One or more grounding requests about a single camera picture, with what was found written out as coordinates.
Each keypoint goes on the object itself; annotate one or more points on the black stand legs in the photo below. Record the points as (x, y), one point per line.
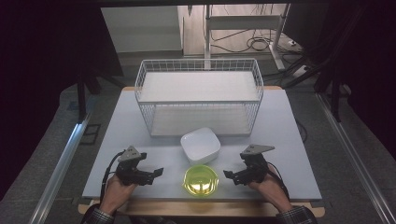
(334, 93)
(85, 88)

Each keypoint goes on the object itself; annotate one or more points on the aluminium floor rail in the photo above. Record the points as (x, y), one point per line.
(355, 155)
(59, 169)

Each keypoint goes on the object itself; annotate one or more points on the person's right hand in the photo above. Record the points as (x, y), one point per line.
(271, 188)

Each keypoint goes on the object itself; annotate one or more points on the white panel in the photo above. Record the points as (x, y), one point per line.
(143, 29)

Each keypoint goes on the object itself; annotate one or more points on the white metal desk frame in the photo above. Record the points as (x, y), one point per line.
(243, 23)

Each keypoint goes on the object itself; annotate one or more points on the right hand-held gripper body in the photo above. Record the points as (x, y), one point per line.
(256, 165)

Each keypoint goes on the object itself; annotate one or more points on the person's left hand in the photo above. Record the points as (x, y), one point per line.
(116, 193)

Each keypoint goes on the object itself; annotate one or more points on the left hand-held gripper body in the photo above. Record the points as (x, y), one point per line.
(130, 169)

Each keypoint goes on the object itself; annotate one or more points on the white power strip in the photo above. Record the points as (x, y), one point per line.
(300, 71)

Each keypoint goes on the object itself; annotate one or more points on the white square bowl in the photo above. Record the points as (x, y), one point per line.
(200, 145)

